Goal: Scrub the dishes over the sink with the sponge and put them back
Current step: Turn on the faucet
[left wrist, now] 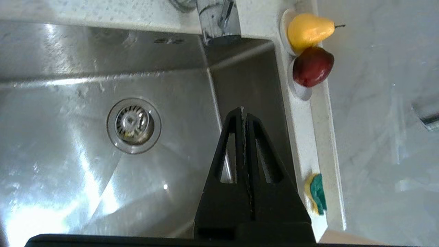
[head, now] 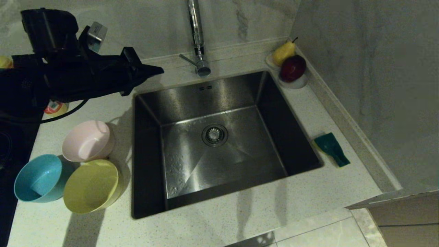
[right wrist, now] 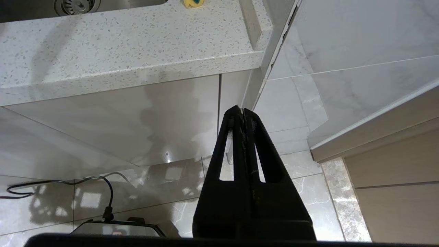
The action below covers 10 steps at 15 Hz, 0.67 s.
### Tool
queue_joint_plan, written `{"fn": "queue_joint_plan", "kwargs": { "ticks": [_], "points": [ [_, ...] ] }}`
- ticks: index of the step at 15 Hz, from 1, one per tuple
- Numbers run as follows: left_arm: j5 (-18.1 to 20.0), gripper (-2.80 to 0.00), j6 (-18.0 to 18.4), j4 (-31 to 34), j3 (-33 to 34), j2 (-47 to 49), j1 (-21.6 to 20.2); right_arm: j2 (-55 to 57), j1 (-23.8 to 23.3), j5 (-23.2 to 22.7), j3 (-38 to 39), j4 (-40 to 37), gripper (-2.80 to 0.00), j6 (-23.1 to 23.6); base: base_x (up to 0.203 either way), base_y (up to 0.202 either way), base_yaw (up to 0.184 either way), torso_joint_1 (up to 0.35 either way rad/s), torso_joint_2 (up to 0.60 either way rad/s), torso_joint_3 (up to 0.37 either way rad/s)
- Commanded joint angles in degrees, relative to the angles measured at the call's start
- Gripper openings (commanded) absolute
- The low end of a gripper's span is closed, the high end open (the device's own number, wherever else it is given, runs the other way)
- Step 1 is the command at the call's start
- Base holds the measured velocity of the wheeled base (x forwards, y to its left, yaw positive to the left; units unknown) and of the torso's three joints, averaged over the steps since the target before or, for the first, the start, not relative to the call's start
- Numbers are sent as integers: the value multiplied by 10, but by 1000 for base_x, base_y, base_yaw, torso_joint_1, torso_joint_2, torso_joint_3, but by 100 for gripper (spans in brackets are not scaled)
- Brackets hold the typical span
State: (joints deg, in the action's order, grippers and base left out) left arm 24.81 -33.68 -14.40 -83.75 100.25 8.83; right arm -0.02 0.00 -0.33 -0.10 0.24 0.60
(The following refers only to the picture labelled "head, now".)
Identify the black induction cooktop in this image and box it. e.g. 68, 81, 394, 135
0, 117, 43, 247

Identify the round metal drain strainer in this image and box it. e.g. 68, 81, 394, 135
202, 124, 229, 148

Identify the stainless steel sink basin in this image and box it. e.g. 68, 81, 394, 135
132, 70, 323, 219

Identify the dark red apple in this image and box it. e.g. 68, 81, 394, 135
280, 55, 307, 83

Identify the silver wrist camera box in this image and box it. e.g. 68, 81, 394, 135
87, 21, 108, 54

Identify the blue plastic bowl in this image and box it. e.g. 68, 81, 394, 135
14, 154, 72, 203

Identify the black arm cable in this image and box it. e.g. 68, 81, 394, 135
0, 99, 90, 125

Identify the yellow plastic bowl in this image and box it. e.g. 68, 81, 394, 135
63, 159, 123, 214

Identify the small white dish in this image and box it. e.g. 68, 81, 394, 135
265, 53, 308, 90

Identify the green and yellow sponge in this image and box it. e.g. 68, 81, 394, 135
314, 132, 351, 167

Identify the orange label dish soap bottle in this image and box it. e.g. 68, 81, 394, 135
0, 56, 70, 118

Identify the yellow pear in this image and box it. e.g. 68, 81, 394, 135
273, 37, 298, 67

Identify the chrome faucet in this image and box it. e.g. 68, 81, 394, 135
179, 0, 212, 77

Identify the pink plastic bowl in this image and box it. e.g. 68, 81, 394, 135
62, 120, 116, 163

